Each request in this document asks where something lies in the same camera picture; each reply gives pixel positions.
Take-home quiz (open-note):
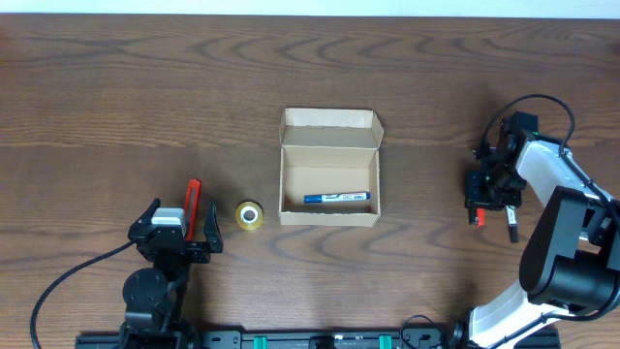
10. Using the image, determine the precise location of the blue whiteboard marker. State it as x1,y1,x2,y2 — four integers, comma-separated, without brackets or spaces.
303,192,371,204

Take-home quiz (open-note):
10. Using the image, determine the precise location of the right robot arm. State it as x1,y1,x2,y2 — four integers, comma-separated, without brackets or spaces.
449,111,619,348

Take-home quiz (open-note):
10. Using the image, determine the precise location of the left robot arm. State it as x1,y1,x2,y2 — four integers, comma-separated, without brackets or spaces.
118,199,223,349

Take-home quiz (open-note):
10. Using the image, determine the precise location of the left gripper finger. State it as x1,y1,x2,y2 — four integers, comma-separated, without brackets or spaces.
202,202,223,245
129,198,161,233

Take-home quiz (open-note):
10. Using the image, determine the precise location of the black whiteboard marker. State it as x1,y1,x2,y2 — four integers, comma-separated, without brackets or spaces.
506,206,519,243

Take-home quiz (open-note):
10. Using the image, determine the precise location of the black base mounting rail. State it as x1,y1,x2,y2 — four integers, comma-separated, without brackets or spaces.
75,328,445,349

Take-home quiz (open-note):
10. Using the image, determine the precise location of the open cardboard box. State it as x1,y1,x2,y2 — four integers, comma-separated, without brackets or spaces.
278,108,384,227

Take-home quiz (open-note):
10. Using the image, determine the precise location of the yellow clear tape roll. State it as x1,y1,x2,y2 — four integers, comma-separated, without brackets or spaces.
235,201,264,231

